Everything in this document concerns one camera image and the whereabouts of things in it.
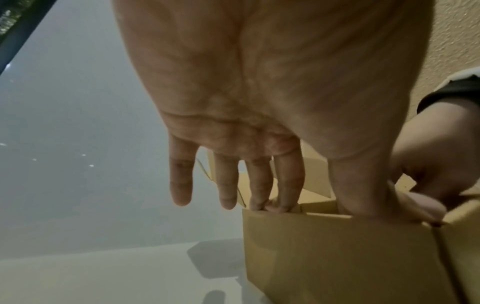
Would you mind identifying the person's right hand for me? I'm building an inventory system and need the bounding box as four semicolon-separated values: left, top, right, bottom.
389;100;480;221

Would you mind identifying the person's left hand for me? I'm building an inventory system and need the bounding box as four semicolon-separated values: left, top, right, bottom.
111;0;437;224

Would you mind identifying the brown cardboard box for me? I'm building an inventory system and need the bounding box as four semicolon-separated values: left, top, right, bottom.
195;139;480;304

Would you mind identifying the black wrist strap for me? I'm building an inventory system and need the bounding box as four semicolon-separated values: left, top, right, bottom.
416;66;480;115

